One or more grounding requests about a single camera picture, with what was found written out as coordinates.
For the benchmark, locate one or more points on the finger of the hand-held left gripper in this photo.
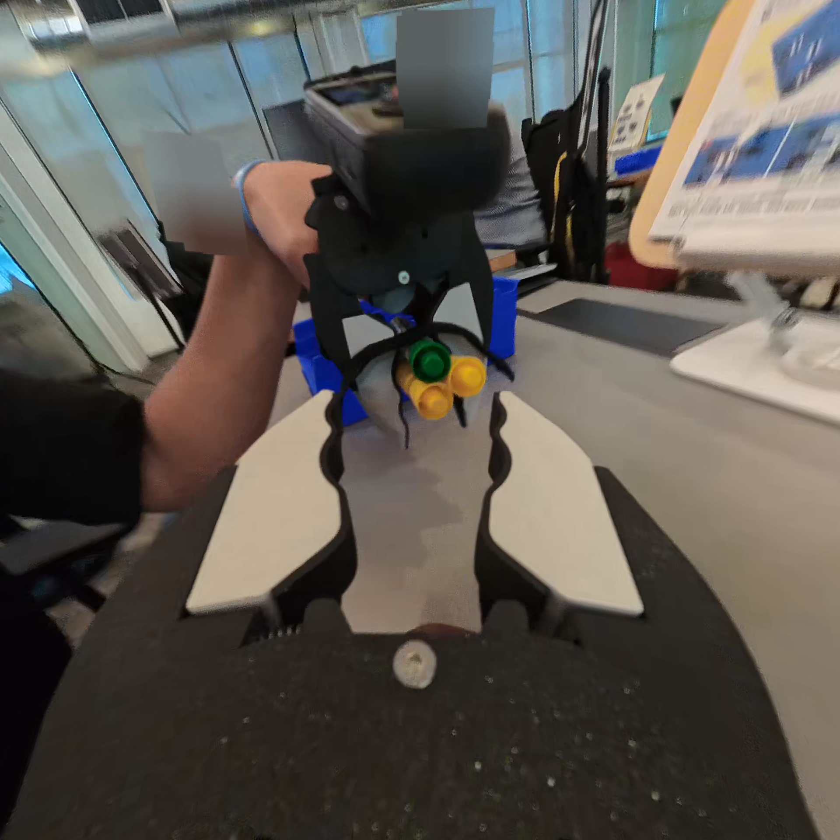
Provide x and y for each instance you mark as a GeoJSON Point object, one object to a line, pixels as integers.
{"type": "Point", "coordinates": [463, 328]}
{"type": "Point", "coordinates": [361, 331]}

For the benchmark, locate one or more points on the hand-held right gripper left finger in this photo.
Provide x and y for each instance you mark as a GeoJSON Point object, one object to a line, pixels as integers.
{"type": "Point", "coordinates": [269, 525]}

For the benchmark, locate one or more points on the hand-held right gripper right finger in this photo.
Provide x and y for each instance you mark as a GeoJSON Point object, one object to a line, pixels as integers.
{"type": "Point", "coordinates": [558, 525]}

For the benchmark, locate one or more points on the green white dry-erase marker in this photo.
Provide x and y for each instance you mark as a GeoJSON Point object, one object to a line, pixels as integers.
{"type": "Point", "coordinates": [430, 359]}

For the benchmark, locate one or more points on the person's left forearm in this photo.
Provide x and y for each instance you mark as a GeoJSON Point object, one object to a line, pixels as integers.
{"type": "Point", "coordinates": [210, 394]}

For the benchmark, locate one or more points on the black desk pad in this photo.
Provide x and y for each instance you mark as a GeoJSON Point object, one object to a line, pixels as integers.
{"type": "Point", "coordinates": [623, 325]}

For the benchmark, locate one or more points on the blue plastic bin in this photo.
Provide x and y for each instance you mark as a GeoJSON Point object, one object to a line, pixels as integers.
{"type": "Point", "coordinates": [328, 374]}

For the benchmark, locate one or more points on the light blue wristband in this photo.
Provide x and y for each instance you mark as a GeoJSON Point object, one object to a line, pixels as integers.
{"type": "Point", "coordinates": [244, 197]}

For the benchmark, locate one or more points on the black yellow backpack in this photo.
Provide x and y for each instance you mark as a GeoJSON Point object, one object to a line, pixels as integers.
{"type": "Point", "coordinates": [571, 184]}

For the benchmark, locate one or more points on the red bag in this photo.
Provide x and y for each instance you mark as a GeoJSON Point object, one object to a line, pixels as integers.
{"type": "Point", "coordinates": [636, 266]}

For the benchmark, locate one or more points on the person's black shirt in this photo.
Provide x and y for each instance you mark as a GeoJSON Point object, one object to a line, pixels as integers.
{"type": "Point", "coordinates": [59, 446]}

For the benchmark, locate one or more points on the grey screen on stand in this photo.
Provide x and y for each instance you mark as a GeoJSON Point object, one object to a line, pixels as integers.
{"type": "Point", "coordinates": [131, 259]}

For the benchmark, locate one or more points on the small blue bin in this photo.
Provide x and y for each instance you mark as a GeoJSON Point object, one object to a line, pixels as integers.
{"type": "Point", "coordinates": [640, 161]}

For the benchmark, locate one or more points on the white stand base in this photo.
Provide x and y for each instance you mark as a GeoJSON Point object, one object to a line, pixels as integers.
{"type": "Point", "coordinates": [754, 367]}

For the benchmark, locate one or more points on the white card on stand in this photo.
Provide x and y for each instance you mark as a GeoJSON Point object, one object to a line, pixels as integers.
{"type": "Point", "coordinates": [633, 115]}

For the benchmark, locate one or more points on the wooden board with printed sheet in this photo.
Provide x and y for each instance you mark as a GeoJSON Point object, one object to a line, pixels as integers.
{"type": "Point", "coordinates": [754, 131]}

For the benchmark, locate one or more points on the silver ventilation duct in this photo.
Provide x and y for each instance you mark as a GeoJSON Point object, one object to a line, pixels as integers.
{"type": "Point", "coordinates": [164, 26]}

